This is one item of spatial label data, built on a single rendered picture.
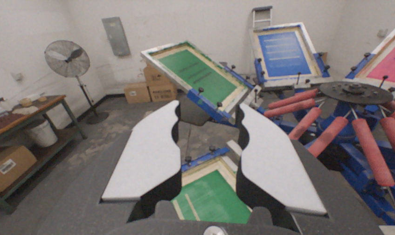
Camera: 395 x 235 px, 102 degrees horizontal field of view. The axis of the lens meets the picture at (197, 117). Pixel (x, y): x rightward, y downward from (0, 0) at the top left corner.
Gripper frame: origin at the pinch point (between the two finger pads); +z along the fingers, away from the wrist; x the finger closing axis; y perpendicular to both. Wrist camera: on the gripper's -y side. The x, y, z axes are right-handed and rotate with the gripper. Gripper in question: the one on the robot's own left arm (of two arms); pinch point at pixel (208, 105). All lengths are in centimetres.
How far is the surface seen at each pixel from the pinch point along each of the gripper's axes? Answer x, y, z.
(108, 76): -256, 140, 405
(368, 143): 74, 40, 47
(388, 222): 84, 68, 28
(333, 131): 65, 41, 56
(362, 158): 84, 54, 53
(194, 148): -9, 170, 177
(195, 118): -6, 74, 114
